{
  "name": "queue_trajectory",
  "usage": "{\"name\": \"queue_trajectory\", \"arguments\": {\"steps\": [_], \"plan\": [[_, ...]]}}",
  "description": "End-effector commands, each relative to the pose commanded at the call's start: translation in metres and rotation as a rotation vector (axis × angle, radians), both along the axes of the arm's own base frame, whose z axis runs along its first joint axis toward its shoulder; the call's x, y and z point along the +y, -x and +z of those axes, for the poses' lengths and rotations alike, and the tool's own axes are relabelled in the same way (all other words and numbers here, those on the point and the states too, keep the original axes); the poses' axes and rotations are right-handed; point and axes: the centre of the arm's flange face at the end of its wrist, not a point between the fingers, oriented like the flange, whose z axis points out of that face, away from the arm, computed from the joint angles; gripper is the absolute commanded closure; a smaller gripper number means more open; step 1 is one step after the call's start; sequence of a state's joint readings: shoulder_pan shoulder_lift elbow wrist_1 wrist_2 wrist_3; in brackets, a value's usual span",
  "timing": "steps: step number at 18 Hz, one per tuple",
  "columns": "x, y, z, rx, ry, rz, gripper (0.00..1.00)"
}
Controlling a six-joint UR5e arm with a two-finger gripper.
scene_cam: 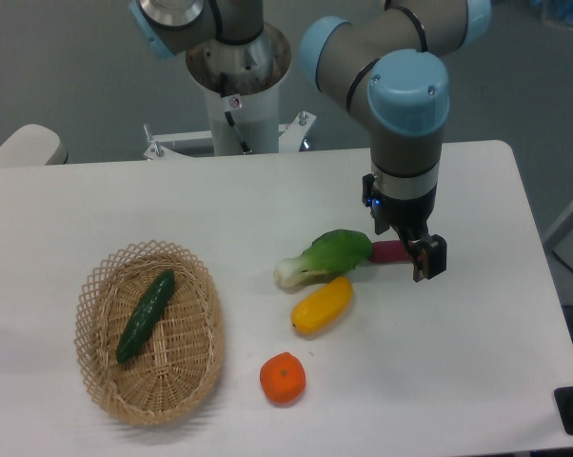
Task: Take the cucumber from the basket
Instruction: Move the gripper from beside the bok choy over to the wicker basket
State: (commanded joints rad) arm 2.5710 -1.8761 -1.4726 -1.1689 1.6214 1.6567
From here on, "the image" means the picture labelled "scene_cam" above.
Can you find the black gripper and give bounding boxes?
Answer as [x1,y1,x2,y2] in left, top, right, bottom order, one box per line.
[362,173,447,282]

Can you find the green cucumber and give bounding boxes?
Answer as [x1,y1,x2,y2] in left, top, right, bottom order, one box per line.
[115,269,176,364]

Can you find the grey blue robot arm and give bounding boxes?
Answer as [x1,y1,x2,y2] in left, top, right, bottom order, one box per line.
[128,1,491,280]

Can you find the woven wicker basket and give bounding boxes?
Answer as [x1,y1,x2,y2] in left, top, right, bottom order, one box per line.
[74,241,225,426]

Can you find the purple sweet potato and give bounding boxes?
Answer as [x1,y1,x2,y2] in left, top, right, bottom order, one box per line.
[368,240,411,264]

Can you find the green bok choy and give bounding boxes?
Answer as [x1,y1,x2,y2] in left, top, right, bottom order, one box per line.
[274,228,372,288]

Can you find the yellow mango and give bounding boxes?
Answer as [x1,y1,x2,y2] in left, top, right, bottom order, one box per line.
[290,276,353,335]

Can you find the orange tangerine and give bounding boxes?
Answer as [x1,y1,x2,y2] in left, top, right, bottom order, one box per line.
[259,352,306,405]

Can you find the white chair armrest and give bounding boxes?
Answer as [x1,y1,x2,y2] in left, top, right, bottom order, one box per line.
[0,124,69,169]

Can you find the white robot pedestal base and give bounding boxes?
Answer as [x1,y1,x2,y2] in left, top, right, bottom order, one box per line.
[144,23,316,160]

